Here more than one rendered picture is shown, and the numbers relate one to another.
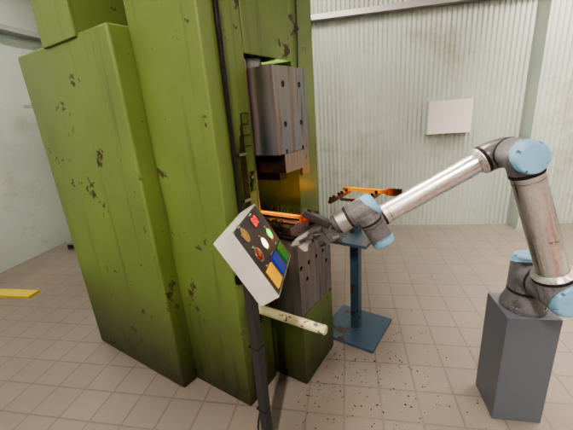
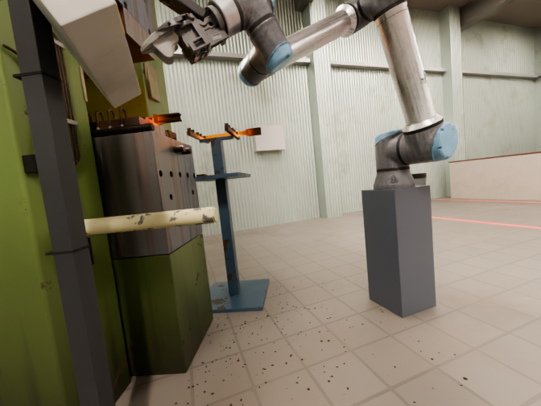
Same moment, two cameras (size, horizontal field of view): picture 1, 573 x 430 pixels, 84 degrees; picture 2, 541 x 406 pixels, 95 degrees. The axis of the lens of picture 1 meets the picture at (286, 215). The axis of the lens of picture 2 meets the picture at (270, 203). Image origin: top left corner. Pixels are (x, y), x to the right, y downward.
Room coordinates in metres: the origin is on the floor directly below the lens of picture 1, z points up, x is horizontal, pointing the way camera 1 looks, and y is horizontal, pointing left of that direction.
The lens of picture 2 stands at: (0.55, 0.07, 0.69)
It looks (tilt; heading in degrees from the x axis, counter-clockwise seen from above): 5 degrees down; 330
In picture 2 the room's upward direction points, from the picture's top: 6 degrees counter-clockwise
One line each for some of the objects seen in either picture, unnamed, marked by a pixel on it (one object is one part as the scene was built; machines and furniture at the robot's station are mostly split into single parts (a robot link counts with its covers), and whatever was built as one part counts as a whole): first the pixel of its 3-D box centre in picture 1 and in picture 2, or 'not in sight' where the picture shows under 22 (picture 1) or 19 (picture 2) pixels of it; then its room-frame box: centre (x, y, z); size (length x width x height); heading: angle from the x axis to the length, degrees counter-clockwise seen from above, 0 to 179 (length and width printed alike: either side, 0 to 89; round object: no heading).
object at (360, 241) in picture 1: (355, 233); (220, 177); (2.00, -0.45, 0.75); 0.40 x 0.30 x 0.02; 144
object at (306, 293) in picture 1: (276, 258); (120, 197); (1.83, 0.08, 0.69); 0.56 x 0.38 x 0.45; 56
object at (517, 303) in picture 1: (523, 296); (393, 177); (1.30, -1.09, 0.65); 0.19 x 0.19 x 0.10
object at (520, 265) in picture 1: (529, 270); (393, 150); (1.29, -1.09, 0.79); 0.17 x 0.15 x 0.18; 176
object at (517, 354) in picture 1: (513, 356); (397, 246); (1.30, -1.09, 0.30); 0.22 x 0.22 x 0.60; 79
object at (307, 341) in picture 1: (282, 321); (136, 297); (1.83, 0.08, 0.23); 0.56 x 0.38 x 0.47; 56
